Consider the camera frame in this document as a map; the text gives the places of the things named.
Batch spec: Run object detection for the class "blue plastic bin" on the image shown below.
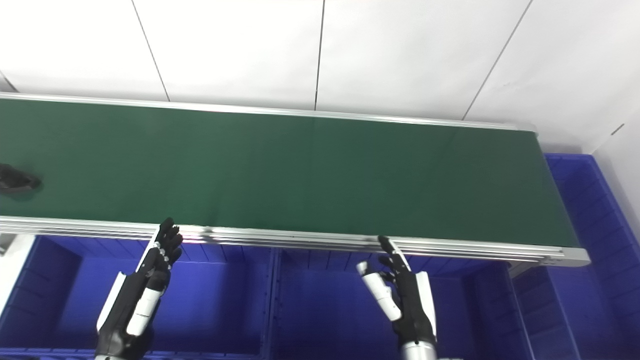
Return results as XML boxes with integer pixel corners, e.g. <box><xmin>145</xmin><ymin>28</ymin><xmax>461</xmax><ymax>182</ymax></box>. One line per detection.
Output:
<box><xmin>269</xmin><ymin>247</ymin><xmax>518</xmax><ymax>360</ymax></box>
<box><xmin>509</xmin><ymin>152</ymin><xmax>640</xmax><ymax>360</ymax></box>
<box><xmin>0</xmin><ymin>234</ymin><xmax>277</xmax><ymax>360</ymax></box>

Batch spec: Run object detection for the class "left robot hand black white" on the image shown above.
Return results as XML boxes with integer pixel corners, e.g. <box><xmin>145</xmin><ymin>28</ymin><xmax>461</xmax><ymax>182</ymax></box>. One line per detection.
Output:
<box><xmin>94</xmin><ymin>217</ymin><xmax>184</xmax><ymax>359</ymax></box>

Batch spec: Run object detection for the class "green conveyor belt aluminium frame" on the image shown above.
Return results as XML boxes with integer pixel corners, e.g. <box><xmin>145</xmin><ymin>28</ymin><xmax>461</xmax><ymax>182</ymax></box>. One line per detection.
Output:
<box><xmin>0</xmin><ymin>92</ymin><xmax>591</xmax><ymax>268</ymax></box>

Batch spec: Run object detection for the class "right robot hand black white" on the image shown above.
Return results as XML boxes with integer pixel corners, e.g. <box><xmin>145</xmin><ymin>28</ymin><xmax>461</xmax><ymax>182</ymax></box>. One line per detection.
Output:
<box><xmin>355</xmin><ymin>235</ymin><xmax>439</xmax><ymax>349</ymax></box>

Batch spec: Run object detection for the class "black plastic part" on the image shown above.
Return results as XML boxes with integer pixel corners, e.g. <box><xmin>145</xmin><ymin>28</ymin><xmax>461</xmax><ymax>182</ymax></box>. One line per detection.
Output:
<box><xmin>0</xmin><ymin>163</ymin><xmax>42</xmax><ymax>195</ymax></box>

